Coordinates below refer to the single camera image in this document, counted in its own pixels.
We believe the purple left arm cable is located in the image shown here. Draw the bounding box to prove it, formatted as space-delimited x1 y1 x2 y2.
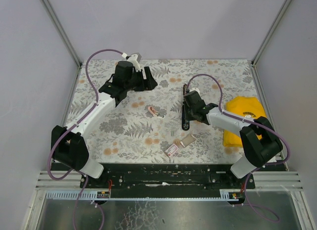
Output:
47 49 128 230

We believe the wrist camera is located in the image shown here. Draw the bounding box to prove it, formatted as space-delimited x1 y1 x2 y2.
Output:
184 89 205 108
126 53 142 71

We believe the white slotted cable duct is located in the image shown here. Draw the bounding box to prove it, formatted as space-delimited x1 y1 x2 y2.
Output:
46 189 240 203

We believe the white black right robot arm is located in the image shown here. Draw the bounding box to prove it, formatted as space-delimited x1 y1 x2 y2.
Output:
183 101 283 179

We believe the red white staple box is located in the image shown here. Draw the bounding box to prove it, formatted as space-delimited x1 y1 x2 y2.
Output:
164 143 179 157

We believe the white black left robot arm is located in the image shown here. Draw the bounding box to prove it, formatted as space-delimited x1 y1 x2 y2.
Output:
48 61 158 179

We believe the yellow Snoopy cloth pouch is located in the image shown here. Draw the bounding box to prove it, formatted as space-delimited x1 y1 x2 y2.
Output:
222 95 270 147

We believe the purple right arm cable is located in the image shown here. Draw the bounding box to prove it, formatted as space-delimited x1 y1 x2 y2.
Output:
187 74 291 222

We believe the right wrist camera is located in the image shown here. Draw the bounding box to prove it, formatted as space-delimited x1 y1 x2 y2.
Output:
184 89 205 108

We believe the small pink white stapler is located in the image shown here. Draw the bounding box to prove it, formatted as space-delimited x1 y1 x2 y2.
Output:
148 106 165 119

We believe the aluminium frame post left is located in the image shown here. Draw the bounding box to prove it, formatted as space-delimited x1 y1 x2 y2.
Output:
37 0 83 67

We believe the aluminium frame post right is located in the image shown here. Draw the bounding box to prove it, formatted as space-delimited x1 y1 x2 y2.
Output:
251 0 293 67

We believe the aluminium frame post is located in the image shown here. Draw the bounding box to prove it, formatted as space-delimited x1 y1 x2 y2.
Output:
37 0 83 67
251 0 293 67

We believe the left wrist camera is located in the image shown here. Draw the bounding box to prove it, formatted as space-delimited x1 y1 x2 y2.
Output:
126 53 142 71

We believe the floral patterned table mat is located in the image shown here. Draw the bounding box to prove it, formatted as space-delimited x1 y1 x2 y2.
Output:
53 58 278 164

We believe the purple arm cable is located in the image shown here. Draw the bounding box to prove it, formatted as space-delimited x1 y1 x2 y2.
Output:
47 49 128 230
187 74 291 222

